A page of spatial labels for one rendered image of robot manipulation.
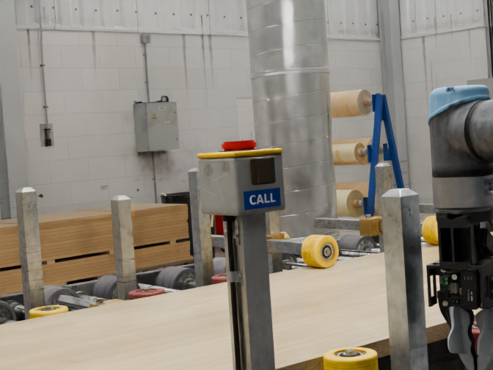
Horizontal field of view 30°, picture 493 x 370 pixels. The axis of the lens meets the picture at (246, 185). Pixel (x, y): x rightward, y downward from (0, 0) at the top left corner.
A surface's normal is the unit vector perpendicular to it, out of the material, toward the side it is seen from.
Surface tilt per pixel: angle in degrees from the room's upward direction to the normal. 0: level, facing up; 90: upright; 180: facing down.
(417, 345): 90
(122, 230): 90
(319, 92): 90
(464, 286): 90
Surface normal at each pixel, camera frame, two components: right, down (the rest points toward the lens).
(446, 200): -0.70, 0.09
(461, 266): -0.52, 0.08
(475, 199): 0.20, 0.04
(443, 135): -0.84, 0.15
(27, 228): 0.62, 0.00
